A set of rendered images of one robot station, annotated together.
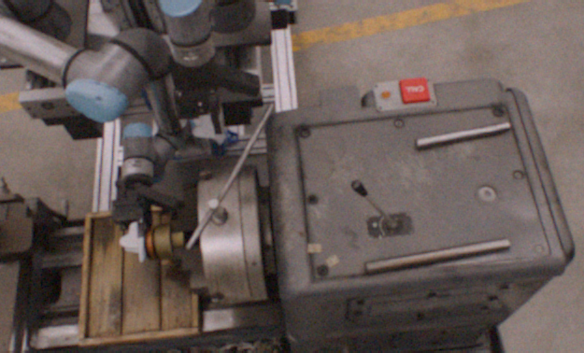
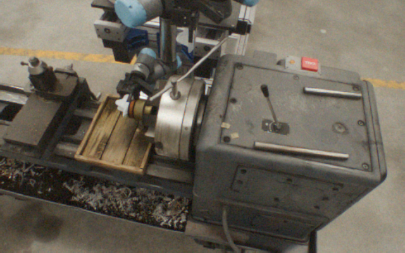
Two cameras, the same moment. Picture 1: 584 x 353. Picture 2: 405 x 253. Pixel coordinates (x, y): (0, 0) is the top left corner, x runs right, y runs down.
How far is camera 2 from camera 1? 40 cm
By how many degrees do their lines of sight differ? 9
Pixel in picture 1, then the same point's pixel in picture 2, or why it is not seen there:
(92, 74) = not seen: outside the picture
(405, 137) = (298, 85)
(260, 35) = (230, 24)
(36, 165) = (97, 89)
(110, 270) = (107, 125)
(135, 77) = (154, 4)
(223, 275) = (166, 131)
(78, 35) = not seen: hidden behind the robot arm
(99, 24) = not seen: hidden behind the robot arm
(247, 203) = (193, 93)
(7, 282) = (50, 111)
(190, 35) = not seen: outside the picture
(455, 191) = (321, 121)
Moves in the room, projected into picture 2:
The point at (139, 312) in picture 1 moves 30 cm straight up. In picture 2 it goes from (114, 152) to (97, 109)
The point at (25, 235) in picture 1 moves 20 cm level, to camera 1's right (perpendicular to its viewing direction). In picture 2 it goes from (69, 88) to (112, 96)
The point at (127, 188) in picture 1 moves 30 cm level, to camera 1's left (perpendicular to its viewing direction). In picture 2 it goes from (131, 77) to (64, 67)
